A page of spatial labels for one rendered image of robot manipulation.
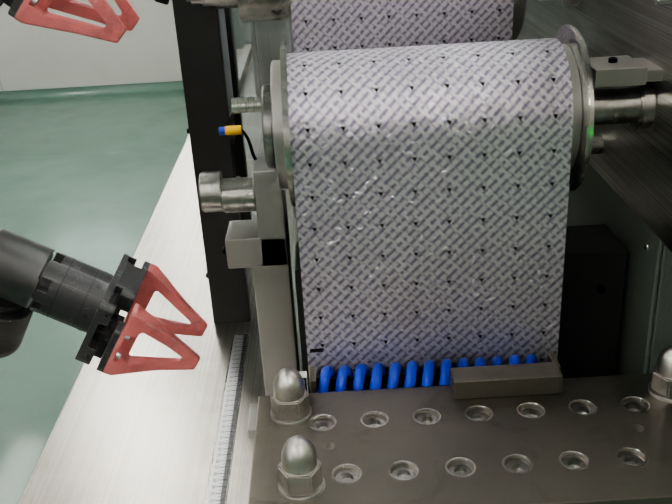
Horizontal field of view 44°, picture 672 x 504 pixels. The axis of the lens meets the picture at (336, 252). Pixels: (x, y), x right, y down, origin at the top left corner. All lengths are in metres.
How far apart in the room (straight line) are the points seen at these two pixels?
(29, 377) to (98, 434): 1.95
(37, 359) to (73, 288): 2.26
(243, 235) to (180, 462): 0.26
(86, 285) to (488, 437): 0.37
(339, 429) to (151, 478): 0.26
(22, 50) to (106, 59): 0.61
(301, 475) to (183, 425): 0.35
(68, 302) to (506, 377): 0.39
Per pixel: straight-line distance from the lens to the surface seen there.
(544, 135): 0.73
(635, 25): 0.85
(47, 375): 2.92
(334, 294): 0.76
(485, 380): 0.75
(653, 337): 0.87
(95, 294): 0.77
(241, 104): 0.76
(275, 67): 0.74
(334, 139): 0.70
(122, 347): 0.76
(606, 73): 0.77
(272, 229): 0.81
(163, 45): 6.44
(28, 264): 0.77
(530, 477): 0.68
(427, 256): 0.75
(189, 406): 1.00
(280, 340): 0.88
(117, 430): 0.99
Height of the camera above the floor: 1.46
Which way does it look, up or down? 25 degrees down
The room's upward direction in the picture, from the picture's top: 3 degrees counter-clockwise
